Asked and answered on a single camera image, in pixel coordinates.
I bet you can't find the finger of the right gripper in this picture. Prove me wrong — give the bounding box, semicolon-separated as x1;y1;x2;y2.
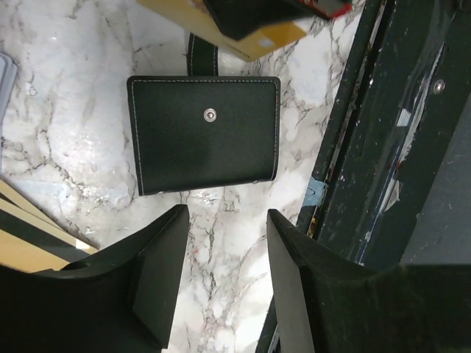
204;0;352;40

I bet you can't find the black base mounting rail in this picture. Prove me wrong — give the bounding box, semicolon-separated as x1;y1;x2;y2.
257;1;470;352

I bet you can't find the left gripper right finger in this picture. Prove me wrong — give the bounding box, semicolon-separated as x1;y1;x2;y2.
266;209;470;352

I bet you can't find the black leather card holder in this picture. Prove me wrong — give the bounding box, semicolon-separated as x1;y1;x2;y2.
127;35;280;196

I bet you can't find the silver grey credit card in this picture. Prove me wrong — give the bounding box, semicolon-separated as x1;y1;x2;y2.
1;52;18;121

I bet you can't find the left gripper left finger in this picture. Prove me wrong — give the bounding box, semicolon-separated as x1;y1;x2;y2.
1;204;189;352

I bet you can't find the gold credit card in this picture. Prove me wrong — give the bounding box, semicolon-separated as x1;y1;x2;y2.
140;0;306;62
1;181;98;273

